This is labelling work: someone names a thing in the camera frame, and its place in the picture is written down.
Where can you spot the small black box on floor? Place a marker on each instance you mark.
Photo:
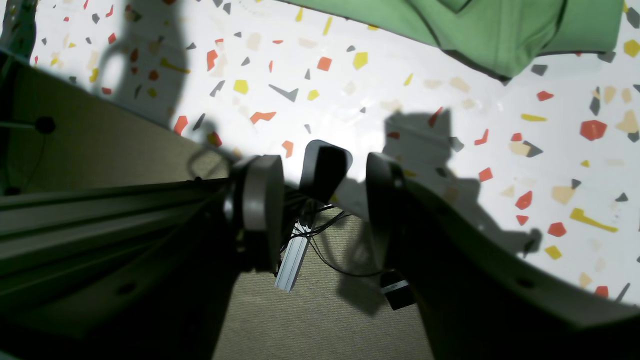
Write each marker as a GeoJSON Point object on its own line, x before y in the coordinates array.
{"type": "Point", "coordinates": [396, 290]}

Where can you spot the aluminium frame rail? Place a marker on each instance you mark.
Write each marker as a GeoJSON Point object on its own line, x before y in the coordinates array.
{"type": "Point", "coordinates": [293, 257]}

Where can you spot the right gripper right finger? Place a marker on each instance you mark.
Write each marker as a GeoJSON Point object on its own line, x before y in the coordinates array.
{"type": "Point", "coordinates": [476, 300]}

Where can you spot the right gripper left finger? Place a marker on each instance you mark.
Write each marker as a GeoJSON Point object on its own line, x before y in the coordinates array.
{"type": "Point", "coordinates": [135, 272]}

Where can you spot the light green T-shirt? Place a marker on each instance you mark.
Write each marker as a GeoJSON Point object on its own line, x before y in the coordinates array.
{"type": "Point", "coordinates": [499, 37]}

